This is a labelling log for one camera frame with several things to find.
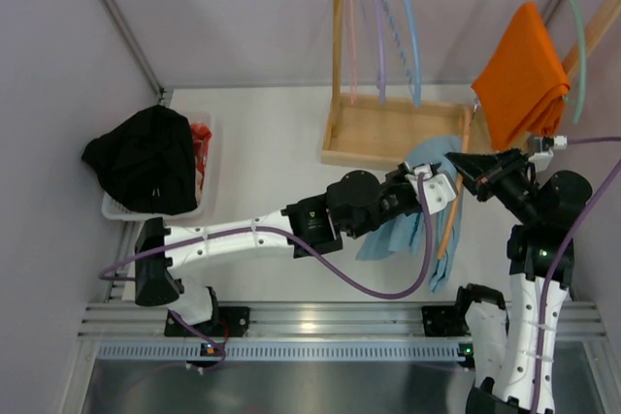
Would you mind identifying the black garment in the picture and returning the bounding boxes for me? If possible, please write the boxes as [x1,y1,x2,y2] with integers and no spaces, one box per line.
[82,106,198,215]

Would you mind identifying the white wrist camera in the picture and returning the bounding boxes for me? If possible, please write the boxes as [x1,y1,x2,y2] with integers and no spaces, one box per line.
[406,164,457,215]
[527,135,568,173]

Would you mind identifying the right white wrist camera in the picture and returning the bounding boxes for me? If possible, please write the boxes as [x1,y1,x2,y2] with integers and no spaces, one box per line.
[527,135,568,173]

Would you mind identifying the purple hanger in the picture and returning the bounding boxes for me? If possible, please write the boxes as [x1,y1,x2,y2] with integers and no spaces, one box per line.
[372,0,386,106]

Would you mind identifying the orange hanger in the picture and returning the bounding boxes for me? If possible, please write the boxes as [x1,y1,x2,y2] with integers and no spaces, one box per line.
[437,99,479,260]

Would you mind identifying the grey slotted cable duct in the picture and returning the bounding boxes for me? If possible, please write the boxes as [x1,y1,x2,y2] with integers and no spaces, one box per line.
[97,340,474,363]

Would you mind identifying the red white garment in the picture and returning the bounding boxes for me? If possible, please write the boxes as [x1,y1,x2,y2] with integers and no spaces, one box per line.
[190,121,212,189]

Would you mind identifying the grey corner wall profile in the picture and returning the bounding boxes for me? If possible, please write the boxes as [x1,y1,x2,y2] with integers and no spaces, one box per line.
[99,0,164,100]

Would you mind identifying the pink hanger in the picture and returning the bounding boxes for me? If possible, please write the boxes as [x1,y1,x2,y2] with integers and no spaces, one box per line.
[345,0,358,105]

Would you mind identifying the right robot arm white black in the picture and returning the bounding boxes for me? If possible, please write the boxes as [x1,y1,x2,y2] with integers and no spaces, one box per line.
[422,148,593,413]

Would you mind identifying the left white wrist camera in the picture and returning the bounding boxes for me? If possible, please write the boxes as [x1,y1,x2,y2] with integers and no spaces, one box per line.
[406,164,457,215]

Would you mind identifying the white plastic basket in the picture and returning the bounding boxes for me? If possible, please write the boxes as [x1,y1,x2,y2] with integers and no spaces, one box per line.
[101,111,217,222]

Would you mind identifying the blue hanger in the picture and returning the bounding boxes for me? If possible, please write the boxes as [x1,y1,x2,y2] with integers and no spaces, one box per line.
[379,0,422,108]

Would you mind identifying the orange garment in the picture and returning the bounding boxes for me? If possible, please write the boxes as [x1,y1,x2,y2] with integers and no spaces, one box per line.
[472,1,571,151]

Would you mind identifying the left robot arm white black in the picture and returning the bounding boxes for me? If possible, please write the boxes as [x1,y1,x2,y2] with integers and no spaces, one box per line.
[134,163,440,327]

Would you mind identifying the light blue trousers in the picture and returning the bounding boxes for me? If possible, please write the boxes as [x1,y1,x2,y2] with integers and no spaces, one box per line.
[356,136,463,294]

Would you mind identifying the green hanger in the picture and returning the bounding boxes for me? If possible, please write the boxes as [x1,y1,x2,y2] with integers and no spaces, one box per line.
[517,0,588,125]

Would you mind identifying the wooden clothes rack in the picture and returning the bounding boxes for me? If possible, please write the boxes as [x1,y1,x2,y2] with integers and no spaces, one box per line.
[320,0,621,177]

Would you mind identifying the aluminium mounting rail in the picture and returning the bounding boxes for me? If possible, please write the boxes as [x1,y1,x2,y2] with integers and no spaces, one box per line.
[80,301,607,343]

